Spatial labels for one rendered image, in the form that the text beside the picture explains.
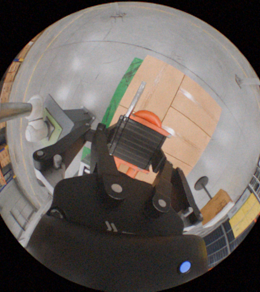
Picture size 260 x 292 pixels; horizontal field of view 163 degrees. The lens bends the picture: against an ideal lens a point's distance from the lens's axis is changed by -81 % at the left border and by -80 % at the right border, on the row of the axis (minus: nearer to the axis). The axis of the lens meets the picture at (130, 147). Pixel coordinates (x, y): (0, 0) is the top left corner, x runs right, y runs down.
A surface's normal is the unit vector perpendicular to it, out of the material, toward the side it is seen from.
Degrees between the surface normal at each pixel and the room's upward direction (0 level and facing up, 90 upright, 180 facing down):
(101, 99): 0
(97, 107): 0
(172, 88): 0
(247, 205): 90
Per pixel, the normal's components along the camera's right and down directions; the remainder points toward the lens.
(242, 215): -0.90, -0.42
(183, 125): -0.07, 0.34
